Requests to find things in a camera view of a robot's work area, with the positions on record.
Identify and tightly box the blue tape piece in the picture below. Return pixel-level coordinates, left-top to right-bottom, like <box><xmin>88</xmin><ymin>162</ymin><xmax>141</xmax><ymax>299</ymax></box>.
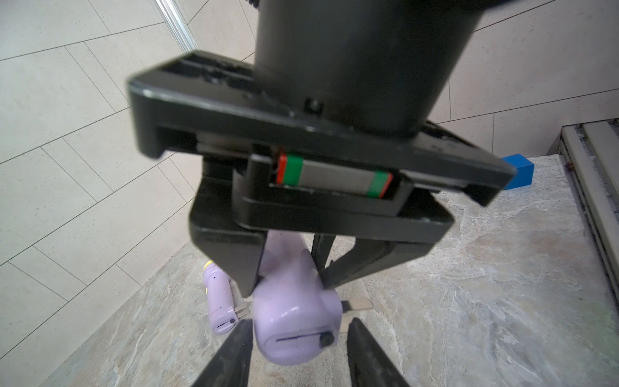
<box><xmin>502</xmin><ymin>154</ymin><xmax>535</xmax><ymax>190</ymax></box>

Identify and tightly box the purple flashlight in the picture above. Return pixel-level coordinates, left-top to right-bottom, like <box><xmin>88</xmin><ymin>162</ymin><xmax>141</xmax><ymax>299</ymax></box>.
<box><xmin>202</xmin><ymin>261</ymin><xmax>249</xmax><ymax>335</ymax></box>
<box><xmin>252</xmin><ymin>231</ymin><xmax>373</xmax><ymax>366</ymax></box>

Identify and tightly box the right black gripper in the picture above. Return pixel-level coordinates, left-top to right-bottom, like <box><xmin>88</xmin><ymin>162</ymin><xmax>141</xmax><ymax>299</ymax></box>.
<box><xmin>127</xmin><ymin>1</ymin><xmax>515</xmax><ymax>298</ymax></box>

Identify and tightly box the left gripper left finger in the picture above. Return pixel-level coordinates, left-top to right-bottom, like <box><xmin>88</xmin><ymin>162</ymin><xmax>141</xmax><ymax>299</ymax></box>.
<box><xmin>192</xmin><ymin>319</ymin><xmax>253</xmax><ymax>387</ymax></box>

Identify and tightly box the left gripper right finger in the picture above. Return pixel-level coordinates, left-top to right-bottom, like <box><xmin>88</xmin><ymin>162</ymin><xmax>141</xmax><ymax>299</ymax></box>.
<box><xmin>347</xmin><ymin>318</ymin><xmax>409</xmax><ymax>387</ymax></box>

